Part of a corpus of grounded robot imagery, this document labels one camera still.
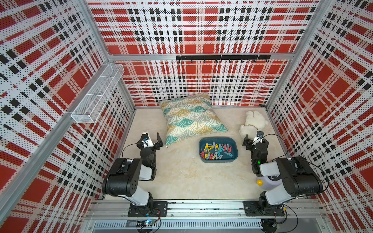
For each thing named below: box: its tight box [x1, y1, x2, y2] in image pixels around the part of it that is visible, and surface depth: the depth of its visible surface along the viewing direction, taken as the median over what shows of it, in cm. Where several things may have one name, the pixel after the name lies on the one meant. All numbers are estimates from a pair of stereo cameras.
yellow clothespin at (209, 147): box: [203, 142, 214, 151], surface depth 97 cm
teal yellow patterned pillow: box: [158, 92, 228, 147], surface depth 95 cm
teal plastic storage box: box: [198, 136, 239, 164], surface depth 95 cm
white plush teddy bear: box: [238, 110, 269, 141], surface depth 102 cm
